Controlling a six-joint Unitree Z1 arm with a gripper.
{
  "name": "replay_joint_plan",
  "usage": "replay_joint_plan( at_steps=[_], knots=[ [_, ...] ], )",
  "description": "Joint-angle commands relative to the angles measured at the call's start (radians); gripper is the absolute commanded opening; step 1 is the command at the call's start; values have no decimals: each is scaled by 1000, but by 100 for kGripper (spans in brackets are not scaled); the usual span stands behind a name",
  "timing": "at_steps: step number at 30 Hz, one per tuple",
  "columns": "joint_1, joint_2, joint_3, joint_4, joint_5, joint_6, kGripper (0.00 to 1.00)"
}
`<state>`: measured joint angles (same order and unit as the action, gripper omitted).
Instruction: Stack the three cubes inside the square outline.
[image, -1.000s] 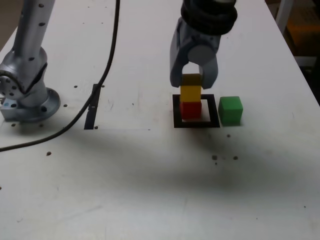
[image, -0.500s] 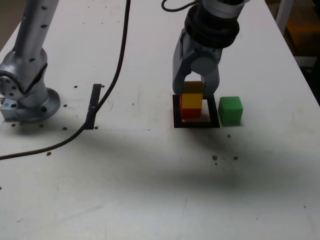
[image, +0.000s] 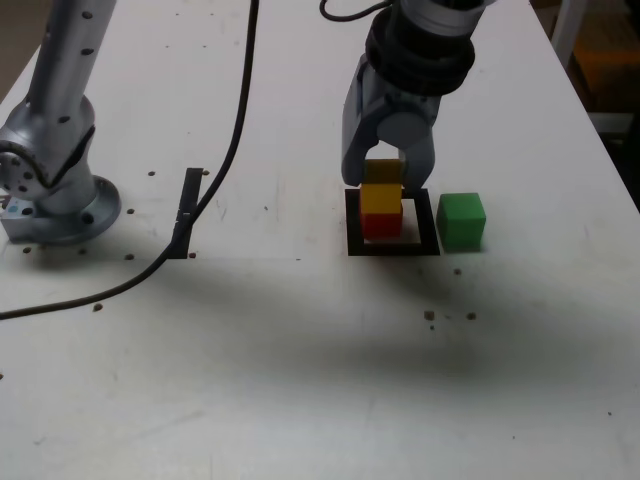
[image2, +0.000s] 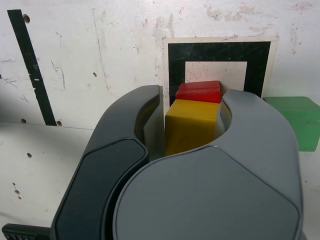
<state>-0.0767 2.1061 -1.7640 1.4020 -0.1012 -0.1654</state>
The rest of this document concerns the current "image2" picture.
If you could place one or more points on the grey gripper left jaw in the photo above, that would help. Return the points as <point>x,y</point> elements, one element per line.
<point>100,180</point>

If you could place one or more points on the black tape strip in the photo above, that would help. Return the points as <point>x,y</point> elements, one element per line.
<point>32,75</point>

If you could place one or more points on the black tape square outline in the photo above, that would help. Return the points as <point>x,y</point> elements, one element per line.
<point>175,62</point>

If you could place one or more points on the red cube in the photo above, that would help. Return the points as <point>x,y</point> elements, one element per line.
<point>197,91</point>

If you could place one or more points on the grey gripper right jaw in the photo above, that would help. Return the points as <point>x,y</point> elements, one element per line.
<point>212,195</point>

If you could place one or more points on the yellow cube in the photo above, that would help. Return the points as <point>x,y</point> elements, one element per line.
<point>190,125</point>

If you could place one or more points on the green cube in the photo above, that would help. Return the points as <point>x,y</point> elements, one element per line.
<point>300,120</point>

